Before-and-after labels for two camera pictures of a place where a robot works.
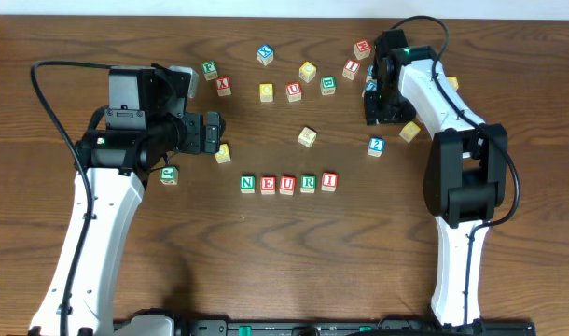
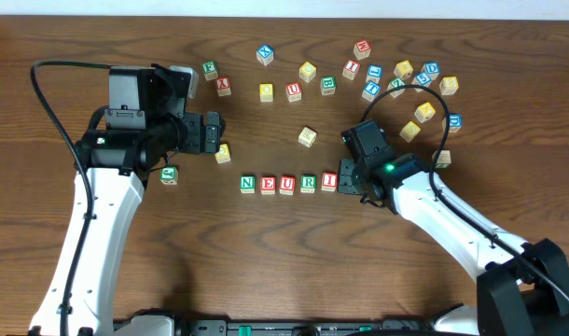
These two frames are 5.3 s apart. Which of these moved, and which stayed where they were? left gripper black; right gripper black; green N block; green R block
Moved: right gripper black
Stayed: green R block; green N block; left gripper black
